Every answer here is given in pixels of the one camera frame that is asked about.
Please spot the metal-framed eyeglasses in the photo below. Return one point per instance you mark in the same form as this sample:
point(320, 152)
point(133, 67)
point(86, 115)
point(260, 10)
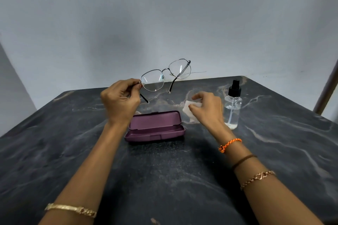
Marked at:
point(169, 74)

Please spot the purple eyeglasses case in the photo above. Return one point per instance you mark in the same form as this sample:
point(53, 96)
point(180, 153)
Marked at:
point(155, 127)

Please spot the person's left fingers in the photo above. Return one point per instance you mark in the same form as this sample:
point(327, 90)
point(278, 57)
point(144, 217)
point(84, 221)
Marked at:
point(129, 87)

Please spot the brown wrist band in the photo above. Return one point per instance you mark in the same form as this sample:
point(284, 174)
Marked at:
point(243, 161)

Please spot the person's right forearm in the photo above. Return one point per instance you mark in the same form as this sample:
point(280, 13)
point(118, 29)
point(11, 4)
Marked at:
point(261, 180)

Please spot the white cleaning cloth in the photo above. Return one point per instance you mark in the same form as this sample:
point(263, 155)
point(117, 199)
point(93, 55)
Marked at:
point(190, 108)

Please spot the person's left hand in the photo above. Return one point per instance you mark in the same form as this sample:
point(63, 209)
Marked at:
point(120, 101)

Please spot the person's left forearm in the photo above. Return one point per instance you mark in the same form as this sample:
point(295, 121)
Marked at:
point(87, 169)

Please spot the clear spray bottle black nozzle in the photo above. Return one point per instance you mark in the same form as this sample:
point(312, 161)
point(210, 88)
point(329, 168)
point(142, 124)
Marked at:
point(233, 106)

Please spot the orange braided wrist thread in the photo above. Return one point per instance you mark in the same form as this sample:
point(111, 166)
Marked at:
point(228, 145)

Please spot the person's right hand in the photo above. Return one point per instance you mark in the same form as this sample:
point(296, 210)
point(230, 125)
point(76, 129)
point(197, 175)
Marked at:
point(208, 108)

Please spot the person's right thumb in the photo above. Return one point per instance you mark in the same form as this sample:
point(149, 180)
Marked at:
point(198, 97)

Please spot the wooden pole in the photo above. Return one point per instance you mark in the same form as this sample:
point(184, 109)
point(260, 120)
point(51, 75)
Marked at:
point(326, 89)

